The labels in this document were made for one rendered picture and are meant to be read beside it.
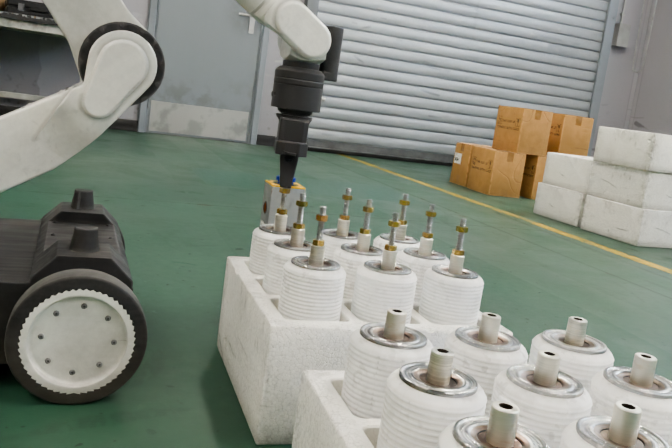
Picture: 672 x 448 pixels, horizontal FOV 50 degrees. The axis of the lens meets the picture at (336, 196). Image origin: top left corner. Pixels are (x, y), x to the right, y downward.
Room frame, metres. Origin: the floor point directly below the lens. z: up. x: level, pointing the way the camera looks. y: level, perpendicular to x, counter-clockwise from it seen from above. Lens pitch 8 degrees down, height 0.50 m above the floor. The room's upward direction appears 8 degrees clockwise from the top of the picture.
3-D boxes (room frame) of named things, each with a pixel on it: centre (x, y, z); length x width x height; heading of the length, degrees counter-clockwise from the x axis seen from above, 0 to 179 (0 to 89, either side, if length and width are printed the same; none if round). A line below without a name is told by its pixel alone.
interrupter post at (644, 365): (0.73, -0.35, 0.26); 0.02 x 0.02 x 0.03
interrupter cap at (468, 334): (0.81, -0.20, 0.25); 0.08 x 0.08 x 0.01
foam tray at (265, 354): (1.21, -0.06, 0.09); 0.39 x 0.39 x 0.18; 19
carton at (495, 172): (4.93, -1.06, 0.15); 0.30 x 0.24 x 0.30; 20
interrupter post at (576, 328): (0.84, -0.31, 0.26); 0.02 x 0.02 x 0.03
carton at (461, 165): (5.24, -1.00, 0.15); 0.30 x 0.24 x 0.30; 110
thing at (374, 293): (1.10, -0.10, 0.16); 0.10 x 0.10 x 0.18
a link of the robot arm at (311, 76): (1.30, 0.08, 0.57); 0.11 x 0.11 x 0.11; 21
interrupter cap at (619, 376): (0.73, -0.35, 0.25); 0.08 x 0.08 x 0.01
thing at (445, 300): (1.14, -0.21, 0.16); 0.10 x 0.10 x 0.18
